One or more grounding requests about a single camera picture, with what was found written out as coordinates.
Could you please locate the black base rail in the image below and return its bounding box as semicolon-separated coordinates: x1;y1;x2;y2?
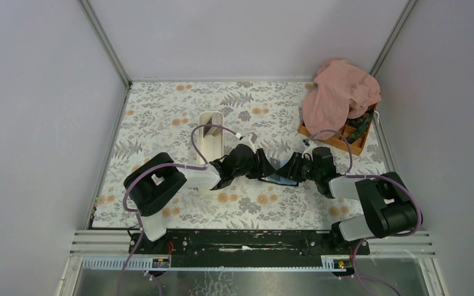
128;229;370;268

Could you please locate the purple cable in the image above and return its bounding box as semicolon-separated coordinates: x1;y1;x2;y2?
304;129;424;296
115;124;242;296

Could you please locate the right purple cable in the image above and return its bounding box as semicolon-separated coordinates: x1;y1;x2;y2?
304;129;424;296

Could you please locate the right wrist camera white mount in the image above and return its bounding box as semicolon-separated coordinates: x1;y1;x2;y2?
302;139;318;160

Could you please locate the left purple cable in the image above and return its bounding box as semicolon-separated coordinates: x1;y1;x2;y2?
115;124;242;296

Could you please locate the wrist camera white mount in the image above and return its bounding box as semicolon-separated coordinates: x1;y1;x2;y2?
239;133;257;153
302;139;318;160

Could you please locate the wooden organizer box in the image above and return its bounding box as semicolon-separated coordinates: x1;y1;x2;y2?
320;103;377;156

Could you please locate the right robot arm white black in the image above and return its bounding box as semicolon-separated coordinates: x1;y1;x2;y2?
276;147;422;242

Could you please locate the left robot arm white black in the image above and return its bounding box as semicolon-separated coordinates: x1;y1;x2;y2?
123;144;276;242

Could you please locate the cream plastic oblong tray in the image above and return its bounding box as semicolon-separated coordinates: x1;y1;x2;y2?
196;110;227;193

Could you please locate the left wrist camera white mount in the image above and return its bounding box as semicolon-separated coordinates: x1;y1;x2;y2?
239;133;257;153

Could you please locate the floral patterned table mat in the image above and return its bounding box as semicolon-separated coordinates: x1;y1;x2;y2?
93;81;404;231

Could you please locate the pink cloth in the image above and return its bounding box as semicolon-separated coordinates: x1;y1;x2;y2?
301;59;381;141

